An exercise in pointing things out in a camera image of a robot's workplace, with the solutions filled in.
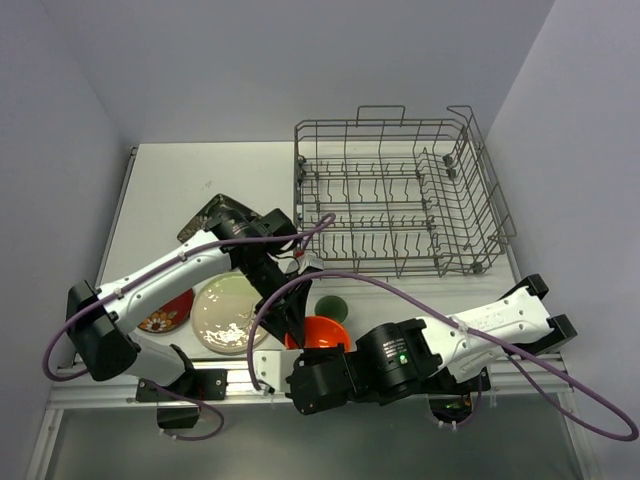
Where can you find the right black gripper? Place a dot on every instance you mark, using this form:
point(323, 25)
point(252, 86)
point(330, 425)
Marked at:
point(307, 356)

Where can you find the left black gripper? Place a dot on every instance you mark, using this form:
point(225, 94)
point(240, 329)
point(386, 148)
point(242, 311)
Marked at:
point(286, 313)

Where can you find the orange bowl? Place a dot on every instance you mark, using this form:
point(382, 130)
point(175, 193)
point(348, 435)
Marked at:
point(321, 332)

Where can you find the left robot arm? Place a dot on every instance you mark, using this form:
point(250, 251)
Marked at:
point(101, 321)

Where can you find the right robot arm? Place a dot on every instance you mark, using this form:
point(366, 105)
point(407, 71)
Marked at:
point(433, 354)

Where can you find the green cup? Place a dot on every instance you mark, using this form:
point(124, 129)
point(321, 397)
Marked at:
point(332, 307)

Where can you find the cream green round plate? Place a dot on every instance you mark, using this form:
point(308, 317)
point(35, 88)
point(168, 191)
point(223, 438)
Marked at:
point(223, 312)

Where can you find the red floral small plate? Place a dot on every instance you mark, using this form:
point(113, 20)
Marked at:
point(170, 316)

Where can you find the black square floral plate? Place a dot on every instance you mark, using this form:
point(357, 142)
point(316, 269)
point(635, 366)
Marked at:
point(207, 212)

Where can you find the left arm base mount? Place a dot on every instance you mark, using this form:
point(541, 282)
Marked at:
point(199, 384)

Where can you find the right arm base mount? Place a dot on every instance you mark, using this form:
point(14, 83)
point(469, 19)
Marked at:
point(453, 410)

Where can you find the grey wire dish rack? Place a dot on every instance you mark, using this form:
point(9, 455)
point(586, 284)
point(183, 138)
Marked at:
point(410, 196)

